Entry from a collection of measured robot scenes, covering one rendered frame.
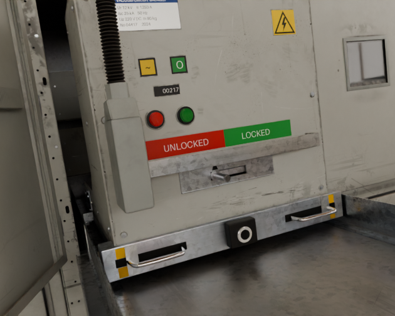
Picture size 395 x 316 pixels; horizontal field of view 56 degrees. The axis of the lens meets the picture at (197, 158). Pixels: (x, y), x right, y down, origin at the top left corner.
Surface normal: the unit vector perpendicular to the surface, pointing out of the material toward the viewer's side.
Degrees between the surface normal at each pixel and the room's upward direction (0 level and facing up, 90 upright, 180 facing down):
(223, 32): 90
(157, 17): 90
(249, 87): 90
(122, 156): 90
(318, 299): 0
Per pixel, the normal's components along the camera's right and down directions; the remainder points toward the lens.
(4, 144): 0.99, -0.13
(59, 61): 0.37, 0.06
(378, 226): -0.92, 0.16
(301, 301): -0.13, -0.99
